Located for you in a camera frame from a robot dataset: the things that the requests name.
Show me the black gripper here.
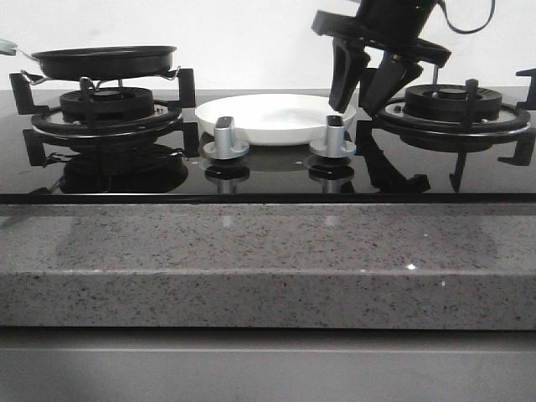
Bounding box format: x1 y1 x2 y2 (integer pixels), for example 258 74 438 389
312 0 451 116

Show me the black frying pan green handle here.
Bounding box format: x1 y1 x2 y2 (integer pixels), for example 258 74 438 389
0 38 178 81

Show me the white round plate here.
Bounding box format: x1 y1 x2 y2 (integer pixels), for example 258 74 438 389
195 94 337 147

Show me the right silver stove knob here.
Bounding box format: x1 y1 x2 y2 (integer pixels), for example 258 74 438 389
309 116 357 159

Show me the silver stove knob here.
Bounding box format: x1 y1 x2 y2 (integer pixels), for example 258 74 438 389
309 116 357 159
204 116 250 160

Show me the right black gas burner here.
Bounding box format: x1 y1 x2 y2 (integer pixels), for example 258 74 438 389
403 84 503 122

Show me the black gas burner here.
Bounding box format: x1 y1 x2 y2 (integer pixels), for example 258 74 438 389
59 87 154 123
403 84 503 122

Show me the right black pan support grate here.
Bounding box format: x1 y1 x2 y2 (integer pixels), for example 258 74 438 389
355 79 535 193

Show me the black glass gas hob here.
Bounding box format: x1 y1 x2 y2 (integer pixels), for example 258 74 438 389
1 90 535 204

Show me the left silver stove knob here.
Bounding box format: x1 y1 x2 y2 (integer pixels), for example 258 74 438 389
204 116 250 160

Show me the left black gas burner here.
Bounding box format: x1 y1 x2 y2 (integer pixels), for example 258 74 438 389
59 87 154 123

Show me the grey cabinet front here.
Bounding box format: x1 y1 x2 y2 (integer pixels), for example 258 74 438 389
1 328 535 401

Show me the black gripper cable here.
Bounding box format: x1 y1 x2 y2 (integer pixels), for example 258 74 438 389
437 0 496 35

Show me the wire pan reducer ring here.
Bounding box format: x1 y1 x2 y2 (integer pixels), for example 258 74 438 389
20 65 182 90

